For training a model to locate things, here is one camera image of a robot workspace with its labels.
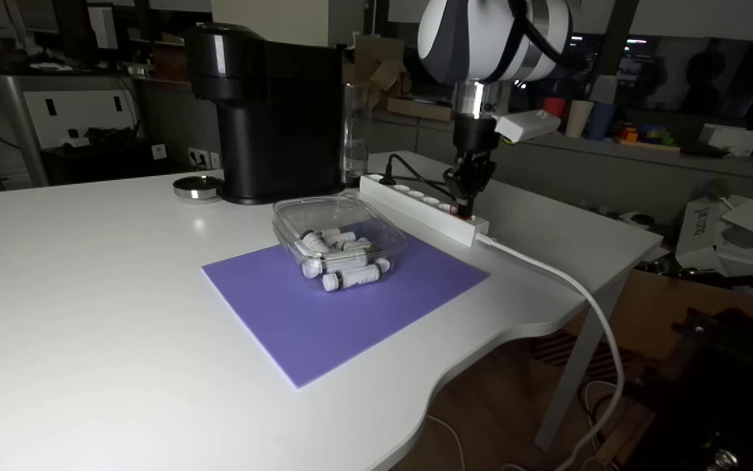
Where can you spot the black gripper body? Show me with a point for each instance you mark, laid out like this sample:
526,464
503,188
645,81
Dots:
474,137

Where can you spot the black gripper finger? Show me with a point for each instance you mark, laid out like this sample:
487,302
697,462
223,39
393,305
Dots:
483,180
461,188

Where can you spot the white power strip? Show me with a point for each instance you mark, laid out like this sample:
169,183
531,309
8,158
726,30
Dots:
418,209

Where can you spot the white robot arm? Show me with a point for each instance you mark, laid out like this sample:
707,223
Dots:
483,39

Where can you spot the flat cardboard box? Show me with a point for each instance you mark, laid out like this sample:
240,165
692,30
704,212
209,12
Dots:
420,110

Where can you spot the red cup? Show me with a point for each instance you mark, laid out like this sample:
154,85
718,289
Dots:
555,104

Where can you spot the white cup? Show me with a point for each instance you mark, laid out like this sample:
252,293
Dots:
580,117

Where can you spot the white plastic bottle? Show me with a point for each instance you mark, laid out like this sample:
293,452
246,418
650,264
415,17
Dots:
360,278
360,246
382,264
314,242
342,259
342,237

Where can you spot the clear water tank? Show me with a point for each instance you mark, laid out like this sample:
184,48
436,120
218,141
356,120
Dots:
356,131

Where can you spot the blue cup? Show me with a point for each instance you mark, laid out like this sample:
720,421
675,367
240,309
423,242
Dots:
603,124

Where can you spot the orange toy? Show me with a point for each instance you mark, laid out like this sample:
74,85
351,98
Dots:
628,135

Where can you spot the pile of white cylinders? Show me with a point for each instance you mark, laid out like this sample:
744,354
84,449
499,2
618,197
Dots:
299,212

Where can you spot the purple mat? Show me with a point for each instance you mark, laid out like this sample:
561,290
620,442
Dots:
334,322

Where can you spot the black coffee machine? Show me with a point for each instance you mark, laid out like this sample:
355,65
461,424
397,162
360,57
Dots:
282,120

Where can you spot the grey table leg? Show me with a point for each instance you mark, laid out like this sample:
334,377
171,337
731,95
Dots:
580,357

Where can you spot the pile of white boxes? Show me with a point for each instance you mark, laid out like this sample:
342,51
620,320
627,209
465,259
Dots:
726,237

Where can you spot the white box on shelf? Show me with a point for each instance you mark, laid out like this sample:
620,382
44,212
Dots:
731,141

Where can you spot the round silver lid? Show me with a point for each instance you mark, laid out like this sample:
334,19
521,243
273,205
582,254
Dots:
195,187

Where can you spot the black chair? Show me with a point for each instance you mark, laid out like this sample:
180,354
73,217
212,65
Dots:
726,392

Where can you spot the white cabinet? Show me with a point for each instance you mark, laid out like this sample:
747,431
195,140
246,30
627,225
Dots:
73,114

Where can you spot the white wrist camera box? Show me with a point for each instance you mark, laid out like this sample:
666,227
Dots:
529,124

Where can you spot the wall socket plate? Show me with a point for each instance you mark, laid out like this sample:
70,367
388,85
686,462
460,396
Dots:
203,158

